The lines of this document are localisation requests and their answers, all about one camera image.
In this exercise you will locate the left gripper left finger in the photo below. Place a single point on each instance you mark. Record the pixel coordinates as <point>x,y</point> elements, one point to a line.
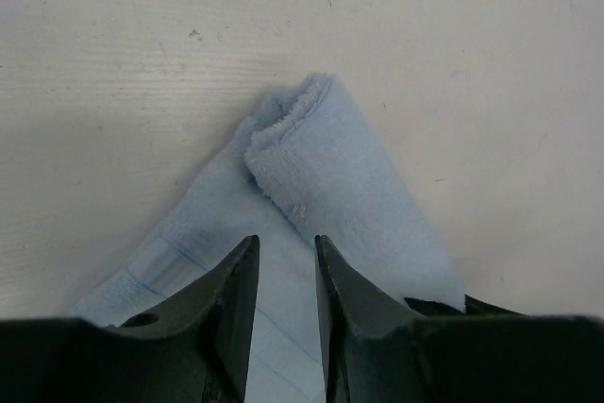
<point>192,347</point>

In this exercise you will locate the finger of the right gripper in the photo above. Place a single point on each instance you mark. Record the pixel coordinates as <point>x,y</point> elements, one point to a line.
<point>472,307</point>

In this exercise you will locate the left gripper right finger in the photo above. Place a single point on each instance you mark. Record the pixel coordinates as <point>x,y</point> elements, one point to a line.
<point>375,349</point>

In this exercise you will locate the light blue towel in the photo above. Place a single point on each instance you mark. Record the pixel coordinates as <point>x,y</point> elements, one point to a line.
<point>305,163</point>

